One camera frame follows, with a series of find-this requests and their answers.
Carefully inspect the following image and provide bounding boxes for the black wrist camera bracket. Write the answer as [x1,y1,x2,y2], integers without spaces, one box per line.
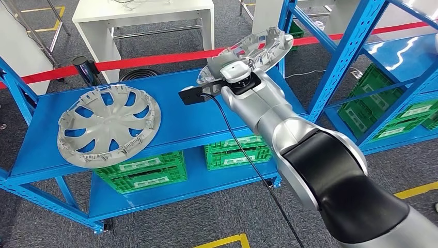
[178,81,227,106]

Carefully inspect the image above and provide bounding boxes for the white cabinet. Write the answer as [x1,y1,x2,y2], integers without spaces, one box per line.
[0,5,54,97]

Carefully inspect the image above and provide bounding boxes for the blue metal shelf rack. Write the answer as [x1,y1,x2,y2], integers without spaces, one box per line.
[0,0,389,235]
[308,0,438,157]

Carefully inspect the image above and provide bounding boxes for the metal tube frame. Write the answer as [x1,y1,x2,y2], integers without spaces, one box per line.
[0,0,71,67]

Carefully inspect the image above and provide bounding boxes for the grey plastic wheel cover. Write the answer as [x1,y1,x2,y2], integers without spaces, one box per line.
[196,26,294,86]
[57,84,162,169]

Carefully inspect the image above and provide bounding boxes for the black coiled hose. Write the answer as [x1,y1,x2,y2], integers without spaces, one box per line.
[119,68,160,82]

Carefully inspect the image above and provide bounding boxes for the red barrier belt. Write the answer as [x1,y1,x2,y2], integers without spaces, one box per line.
[0,20,430,90]

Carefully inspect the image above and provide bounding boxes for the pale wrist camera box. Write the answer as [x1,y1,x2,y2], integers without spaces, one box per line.
[220,61,252,84]

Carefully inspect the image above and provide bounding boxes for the white power cable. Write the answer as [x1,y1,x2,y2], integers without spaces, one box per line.
[286,67,364,80]

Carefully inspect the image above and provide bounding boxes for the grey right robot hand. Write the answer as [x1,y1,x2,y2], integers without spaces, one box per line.
[205,51,237,79]

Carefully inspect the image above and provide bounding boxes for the black belt stanchion post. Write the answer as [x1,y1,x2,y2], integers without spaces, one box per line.
[72,56,102,87]

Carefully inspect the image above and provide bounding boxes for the black camera cable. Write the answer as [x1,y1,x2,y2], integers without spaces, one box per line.
[201,92,305,248]

